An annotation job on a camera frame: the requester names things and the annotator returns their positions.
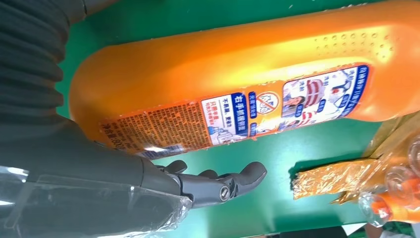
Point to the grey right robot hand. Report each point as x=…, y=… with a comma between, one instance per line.
x=82, y=184

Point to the yellow plastic sheet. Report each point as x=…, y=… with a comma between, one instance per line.
x=334, y=179

